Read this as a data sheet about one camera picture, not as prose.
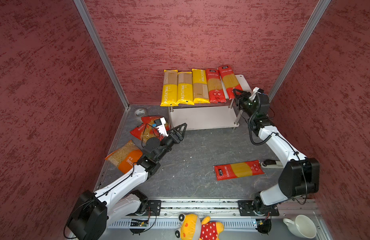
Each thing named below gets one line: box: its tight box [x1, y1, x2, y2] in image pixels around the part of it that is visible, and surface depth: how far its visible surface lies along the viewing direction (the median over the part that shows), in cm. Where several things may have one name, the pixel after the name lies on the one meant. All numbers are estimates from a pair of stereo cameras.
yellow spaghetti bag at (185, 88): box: [176, 71, 195, 106], surface depth 81 cm
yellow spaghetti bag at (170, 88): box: [160, 69, 179, 107], surface depth 80 cm
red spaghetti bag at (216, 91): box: [205, 68, 227, 104], surface depth 81 cm
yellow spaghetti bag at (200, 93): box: [191, 68, 211, 104], surface depth 82 cm
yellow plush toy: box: [175, 213, 225, 240], surface depth 65 cm
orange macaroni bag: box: [105, 140, 143, 174], surface depth 89 cm
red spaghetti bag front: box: [214, 160, 265, 181], surface depth 87 cm
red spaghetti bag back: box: [218, 64, 243, 100], surface depth 84 cm
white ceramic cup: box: [283, 214, 317, 239], surface depth 65 cm
